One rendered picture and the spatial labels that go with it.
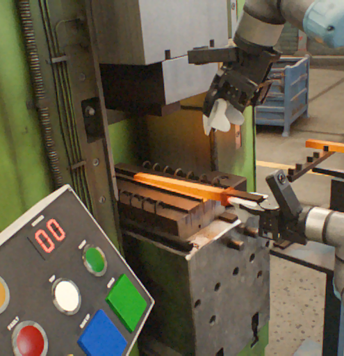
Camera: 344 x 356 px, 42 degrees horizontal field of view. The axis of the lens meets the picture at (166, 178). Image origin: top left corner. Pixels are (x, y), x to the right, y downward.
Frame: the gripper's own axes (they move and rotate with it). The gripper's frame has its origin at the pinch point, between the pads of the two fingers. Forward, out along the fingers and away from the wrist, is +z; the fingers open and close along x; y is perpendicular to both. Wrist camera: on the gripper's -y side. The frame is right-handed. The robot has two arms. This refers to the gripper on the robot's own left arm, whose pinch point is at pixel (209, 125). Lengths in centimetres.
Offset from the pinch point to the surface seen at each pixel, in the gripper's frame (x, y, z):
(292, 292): 108, 24, 129
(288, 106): 343, -104, 160
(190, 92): 10.8, -13.4, 3.1
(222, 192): 12.1, 3.8, 22.3
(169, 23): 5.4, -20.7, -11.2
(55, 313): -44.1, 10.6, 12.0
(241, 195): 13.4, 7.9, 20.1
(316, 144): 71, 4, 29
